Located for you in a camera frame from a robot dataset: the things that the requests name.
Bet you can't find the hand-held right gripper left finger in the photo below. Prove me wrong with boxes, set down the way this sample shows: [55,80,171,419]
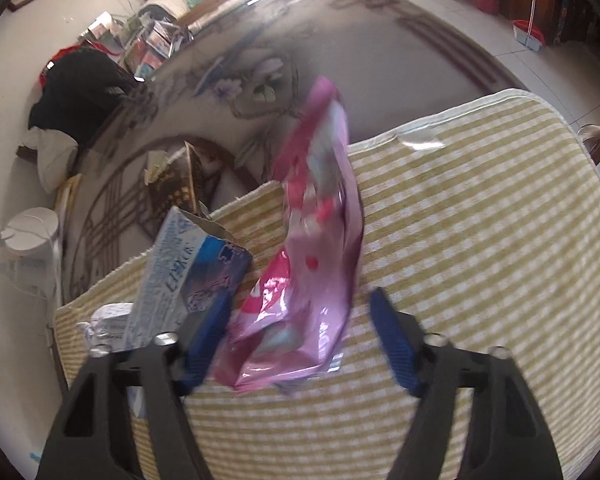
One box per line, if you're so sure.
[36,290,233,480]

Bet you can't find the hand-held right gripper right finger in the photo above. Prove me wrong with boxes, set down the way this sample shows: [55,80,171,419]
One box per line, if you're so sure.
[369,287,565,480]

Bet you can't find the blue white carton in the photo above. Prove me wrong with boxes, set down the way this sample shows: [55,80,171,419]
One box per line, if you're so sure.
[125,206,253,351]

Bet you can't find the pink plastic packet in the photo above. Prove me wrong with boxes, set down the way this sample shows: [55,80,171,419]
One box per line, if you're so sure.
[223,76,365,395]

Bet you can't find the crumpled grey white wrapper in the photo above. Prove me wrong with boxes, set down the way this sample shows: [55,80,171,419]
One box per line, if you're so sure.
[77,302,136,356]

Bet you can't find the open brown carton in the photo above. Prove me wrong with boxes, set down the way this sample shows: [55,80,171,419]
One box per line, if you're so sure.
[144,141,212,221]

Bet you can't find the white floor fan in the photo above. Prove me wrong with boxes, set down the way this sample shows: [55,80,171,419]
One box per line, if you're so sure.
[0,207,63,306]

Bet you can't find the white pillow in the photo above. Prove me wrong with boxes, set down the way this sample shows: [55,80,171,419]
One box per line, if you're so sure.
[36,127,80,193]

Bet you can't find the black clothes pile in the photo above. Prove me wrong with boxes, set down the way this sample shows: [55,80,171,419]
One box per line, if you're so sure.
[28,52,141,148]

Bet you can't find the stack of colourful boxes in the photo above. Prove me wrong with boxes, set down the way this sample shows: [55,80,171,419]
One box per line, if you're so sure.
[125,20,186,81]

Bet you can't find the patterned grey brown carpet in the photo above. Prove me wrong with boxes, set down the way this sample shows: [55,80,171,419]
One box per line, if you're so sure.
[55,0,536,306]

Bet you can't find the wooden bench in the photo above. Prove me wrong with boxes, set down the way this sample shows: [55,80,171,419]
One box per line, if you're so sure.
[177,0,258,43]

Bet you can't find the red white dustpan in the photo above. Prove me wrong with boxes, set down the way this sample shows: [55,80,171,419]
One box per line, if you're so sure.
[511,19,548,52]

